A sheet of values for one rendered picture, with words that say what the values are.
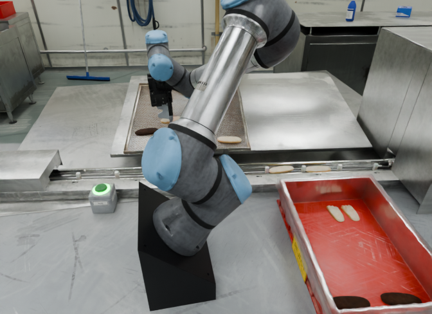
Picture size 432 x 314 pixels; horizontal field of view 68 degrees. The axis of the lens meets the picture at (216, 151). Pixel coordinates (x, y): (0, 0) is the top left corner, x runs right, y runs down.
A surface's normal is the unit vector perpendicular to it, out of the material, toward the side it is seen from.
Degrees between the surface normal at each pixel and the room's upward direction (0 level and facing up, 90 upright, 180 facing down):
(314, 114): 10
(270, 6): 69
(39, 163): 0
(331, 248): 0
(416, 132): 90
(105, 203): 90
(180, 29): 90
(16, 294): 0
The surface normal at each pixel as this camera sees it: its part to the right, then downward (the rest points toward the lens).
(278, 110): 0.01, -0.73
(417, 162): -1.00, 0.03
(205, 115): 0.23, -0.09
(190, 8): 0.05, 0.55
